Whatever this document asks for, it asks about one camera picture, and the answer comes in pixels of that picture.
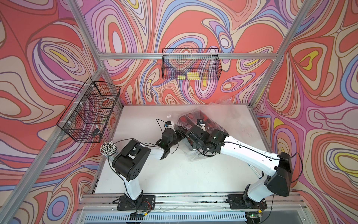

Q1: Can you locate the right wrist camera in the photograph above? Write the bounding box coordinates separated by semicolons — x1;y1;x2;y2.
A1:
197;119;205;128

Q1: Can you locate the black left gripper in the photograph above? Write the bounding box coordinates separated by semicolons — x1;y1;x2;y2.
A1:
167;127;189;150

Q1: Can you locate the clear plastic vacuum bag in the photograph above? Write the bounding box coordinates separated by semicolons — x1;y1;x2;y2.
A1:
174;102;235;162

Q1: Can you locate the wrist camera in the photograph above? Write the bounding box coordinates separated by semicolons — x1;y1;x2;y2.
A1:
197;119;205;128
164;121;175;130

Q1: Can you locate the bundle of rods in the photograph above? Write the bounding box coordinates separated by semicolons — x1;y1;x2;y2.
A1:
99;141;117;159

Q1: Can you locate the red black plaid shirt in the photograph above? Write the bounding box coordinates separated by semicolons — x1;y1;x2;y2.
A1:
178;110;227;155

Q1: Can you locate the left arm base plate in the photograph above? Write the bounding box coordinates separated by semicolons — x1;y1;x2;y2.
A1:
112;195;156;211

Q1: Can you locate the black wire basket back wall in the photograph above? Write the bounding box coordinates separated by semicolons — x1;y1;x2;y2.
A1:
161;47;222;81

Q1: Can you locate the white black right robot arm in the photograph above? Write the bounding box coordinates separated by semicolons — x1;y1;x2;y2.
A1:
186;126;293;203

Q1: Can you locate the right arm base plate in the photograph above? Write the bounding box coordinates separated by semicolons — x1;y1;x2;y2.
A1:
226;194;268;211

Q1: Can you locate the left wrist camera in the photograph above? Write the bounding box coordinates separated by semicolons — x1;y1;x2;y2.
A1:
164;121;175;130

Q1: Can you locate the black wire basket left wall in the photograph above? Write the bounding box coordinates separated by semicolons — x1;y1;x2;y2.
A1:
56;77;120;143

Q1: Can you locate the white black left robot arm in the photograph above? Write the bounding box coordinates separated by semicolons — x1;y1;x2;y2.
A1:
108;128;185;201

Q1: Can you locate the yellow block in basket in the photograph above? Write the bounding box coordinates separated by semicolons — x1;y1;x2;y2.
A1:
177;72;201;81

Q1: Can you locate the black wire basket wall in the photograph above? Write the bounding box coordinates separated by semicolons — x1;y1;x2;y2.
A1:
161;47;222;81
56;77;120;143

